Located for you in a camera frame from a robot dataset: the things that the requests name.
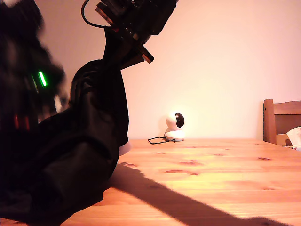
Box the wooden chair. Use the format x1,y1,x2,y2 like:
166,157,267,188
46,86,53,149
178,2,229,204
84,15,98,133
263,99,301,146

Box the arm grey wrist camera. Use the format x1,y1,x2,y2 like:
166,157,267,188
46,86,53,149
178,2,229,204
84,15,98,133
53,94,63,114

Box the white dome security camera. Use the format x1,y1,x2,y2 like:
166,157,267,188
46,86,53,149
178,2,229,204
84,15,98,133
164,112,186,142

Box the black shorts with white stripes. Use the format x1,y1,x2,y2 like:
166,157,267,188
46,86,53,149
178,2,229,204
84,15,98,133
0,58,133,226

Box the white tissue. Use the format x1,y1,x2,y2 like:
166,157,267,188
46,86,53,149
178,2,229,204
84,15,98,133
286,126,301,147

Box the thin black camera cable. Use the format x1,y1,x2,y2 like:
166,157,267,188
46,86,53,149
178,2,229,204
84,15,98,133
147,137,177,145

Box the wrist camera black cable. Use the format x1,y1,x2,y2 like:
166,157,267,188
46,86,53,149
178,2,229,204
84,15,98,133
81,0,111,29

